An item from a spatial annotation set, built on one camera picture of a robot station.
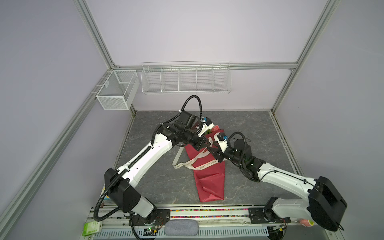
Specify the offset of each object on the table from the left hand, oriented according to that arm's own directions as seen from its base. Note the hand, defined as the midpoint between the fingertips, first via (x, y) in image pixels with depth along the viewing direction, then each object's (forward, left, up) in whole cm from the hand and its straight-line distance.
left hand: (209, 146), depth 71 cm
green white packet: (-27, +57, -22) cm, 67 cm away
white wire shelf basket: (+51, +9, +5) cm, 52 cm away
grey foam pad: (-30, +15, -22) cm, 40 cm away
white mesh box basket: (+49, +57, -3) cm, 75 cm away
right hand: (+4, -2, -5) cm, 7 cm away
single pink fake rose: (+27, -9, -21) cm, 36 cm away
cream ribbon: (0, +11, -17) cm, 20 cm away
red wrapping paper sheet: (-4, -1, -23) cm, 23 cm away
